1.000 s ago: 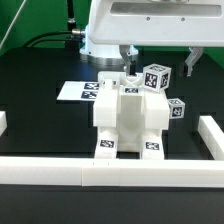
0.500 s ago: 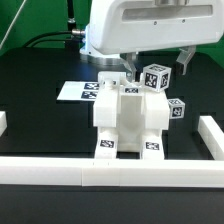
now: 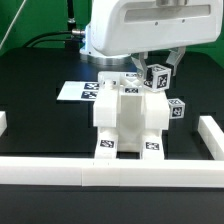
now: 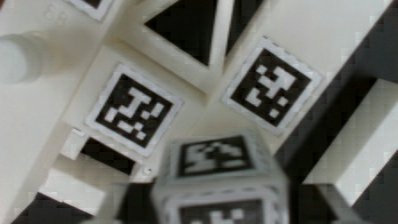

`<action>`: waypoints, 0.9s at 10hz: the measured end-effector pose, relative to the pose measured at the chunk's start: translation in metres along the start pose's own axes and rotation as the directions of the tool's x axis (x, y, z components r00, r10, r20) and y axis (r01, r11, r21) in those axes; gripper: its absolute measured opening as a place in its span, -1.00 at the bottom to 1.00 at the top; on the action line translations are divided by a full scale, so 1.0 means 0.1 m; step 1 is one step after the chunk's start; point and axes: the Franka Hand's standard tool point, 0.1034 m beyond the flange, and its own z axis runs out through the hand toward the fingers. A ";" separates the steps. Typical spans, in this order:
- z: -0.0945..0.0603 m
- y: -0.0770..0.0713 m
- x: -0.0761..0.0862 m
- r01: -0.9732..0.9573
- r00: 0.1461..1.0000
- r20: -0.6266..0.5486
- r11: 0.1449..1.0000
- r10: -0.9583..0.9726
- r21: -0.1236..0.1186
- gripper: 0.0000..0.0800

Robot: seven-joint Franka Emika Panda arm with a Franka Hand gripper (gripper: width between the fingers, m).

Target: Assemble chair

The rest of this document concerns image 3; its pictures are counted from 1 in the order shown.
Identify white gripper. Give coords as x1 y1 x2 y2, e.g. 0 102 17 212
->
89 0 224 80

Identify white tagged cube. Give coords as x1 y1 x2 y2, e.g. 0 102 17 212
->
143 64 171 92
168 98 185 119

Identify white chair seat part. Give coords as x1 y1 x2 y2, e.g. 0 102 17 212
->
117 87 143 152

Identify white chair back frame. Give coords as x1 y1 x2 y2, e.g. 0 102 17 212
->
93 71 170 130

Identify white U-shaped fence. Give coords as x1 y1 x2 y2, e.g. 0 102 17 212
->
0 116 224 188

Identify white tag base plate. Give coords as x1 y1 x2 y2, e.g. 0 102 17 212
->
57 81 99 101

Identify black cable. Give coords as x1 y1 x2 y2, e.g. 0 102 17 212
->
24 29 87 48

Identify white cord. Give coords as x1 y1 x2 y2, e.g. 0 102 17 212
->
0 0 28 51

